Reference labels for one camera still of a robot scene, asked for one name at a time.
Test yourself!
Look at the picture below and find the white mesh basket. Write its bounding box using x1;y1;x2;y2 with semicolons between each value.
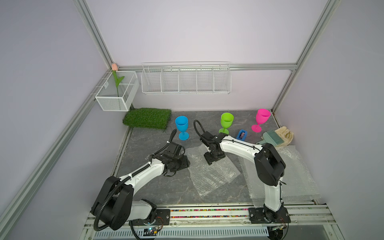
95;71;140;112

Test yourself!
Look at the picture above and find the bubble wrap sheet stack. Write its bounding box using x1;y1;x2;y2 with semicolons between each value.
239;146;321;207

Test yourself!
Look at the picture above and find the artificial pink tulip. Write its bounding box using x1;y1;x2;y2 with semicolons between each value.
111;63;125;97

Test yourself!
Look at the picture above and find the pink plastic wine glass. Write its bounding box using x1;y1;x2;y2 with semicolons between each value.
251;109;271;133

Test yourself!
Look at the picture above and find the blue plastic wine glass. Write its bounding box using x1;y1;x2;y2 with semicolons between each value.
175;116;189;141

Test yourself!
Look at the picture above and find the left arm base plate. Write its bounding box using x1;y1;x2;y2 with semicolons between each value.
132;209;171;227

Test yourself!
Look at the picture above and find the green plastic wine glass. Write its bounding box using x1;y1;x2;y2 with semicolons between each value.
219;113;234;135

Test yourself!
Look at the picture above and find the white wire shelf rack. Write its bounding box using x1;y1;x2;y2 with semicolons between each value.
141;62;232;95

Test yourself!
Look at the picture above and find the blue tape dispenser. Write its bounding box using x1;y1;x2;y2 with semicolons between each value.
236;130;248;142

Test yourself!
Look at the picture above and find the green artificial grass mat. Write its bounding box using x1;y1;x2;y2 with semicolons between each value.
123;108;172;130

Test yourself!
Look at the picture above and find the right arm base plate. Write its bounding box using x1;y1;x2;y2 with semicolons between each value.
248;206;291;224

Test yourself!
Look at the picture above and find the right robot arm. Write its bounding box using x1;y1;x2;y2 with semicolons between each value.
193;120;286;213

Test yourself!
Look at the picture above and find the green dustpan brush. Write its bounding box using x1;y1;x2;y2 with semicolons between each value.
256;130;284;147

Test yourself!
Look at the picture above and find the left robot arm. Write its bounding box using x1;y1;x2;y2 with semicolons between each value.
91;129;190;232

